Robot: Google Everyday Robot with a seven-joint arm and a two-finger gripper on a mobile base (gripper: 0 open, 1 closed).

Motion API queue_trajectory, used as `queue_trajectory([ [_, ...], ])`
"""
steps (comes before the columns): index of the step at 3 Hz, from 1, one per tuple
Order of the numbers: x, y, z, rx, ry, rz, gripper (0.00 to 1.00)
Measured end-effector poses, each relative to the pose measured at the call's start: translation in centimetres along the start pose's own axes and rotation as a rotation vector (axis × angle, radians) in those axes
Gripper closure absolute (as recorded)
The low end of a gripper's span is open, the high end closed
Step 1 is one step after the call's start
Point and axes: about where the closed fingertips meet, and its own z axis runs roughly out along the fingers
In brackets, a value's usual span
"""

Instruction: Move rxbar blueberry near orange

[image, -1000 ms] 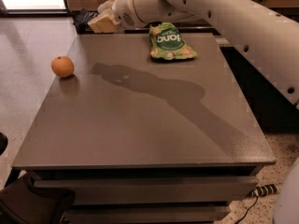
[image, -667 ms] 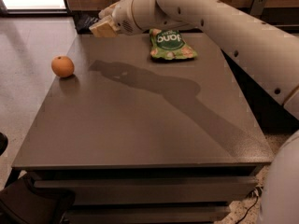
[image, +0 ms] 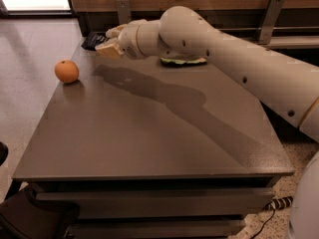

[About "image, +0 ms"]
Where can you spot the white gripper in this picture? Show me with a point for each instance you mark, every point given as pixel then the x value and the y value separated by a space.
pixel 128 40

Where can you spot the dark blue rxbar wrapper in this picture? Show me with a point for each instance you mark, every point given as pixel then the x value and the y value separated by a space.
pixel 93 40

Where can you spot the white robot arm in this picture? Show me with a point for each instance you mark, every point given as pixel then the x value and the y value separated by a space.
pixel 288 86

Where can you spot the orange fruit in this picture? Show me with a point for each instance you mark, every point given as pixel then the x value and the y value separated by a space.
pixel 66 71

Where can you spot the green snack bag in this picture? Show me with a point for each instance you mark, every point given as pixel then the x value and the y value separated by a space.
pixel 180 62

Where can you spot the black round object left edge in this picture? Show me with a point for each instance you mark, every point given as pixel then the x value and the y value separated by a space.
pixel 3 152

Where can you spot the upper grey drawer front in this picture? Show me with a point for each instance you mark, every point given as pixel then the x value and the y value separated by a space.
pixel 164 203

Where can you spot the grey drawer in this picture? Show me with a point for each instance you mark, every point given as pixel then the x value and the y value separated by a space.
pixel 164 203
pixel 175 229

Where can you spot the lower grey drawer front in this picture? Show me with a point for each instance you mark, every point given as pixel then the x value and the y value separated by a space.
pixel 175 229

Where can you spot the dark chair seat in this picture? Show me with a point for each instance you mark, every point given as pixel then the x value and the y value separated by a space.
pixel 22 216

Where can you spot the striped power strip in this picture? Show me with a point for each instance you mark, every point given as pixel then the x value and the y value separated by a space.
pixel 279 203

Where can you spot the left metal wall bracket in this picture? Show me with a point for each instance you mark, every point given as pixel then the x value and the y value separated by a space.
pixel 124 11

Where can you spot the metal wall bracket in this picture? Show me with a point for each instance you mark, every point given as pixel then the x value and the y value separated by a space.
pixel 269 19
pixel 124 11

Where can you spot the right metal wall bracket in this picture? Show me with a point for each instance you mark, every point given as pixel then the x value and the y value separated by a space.
pixel 269 19

